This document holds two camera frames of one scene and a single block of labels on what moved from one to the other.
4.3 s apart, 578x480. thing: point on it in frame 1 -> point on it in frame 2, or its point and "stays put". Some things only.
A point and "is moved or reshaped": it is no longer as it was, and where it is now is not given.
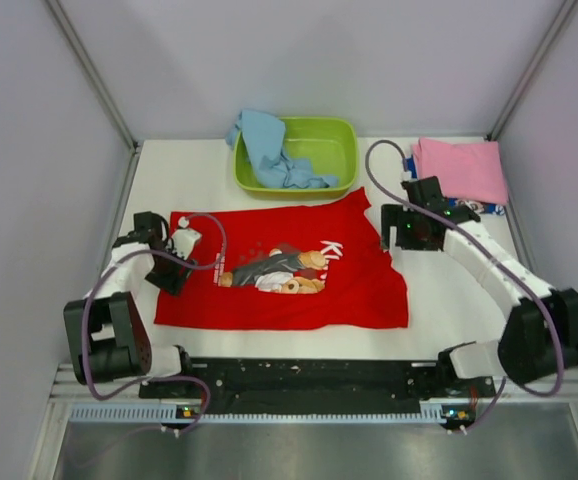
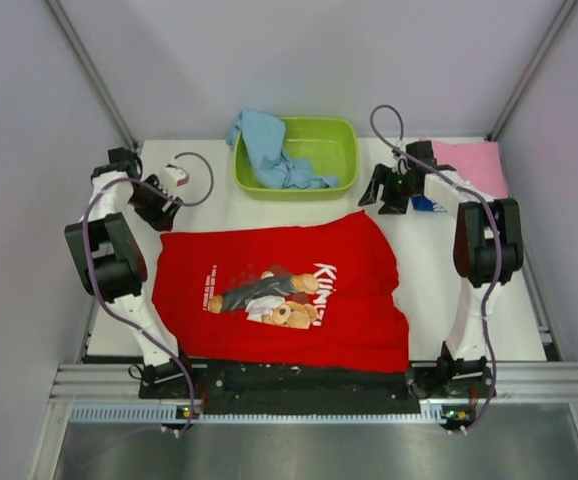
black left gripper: [174, 282] -> [157, 218]
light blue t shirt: [260, 136] stays put
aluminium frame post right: [566, 8] stays put
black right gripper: [394, 215] -> [391, 205]
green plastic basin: [331, 145] stays put
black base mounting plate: [315, 386] stays put
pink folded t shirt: [473, 172] stays put
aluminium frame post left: [89, 65] stays put
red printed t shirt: [316, 265] is moved or reshaped
